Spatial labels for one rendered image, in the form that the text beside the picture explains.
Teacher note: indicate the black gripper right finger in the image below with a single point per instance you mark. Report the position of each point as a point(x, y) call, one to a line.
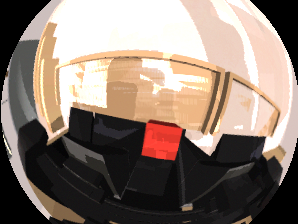
point(199, 173)

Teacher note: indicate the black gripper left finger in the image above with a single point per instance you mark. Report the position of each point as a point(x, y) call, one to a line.
point(115, 161)

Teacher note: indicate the red block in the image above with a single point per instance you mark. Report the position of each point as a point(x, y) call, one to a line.
point(161, 139)

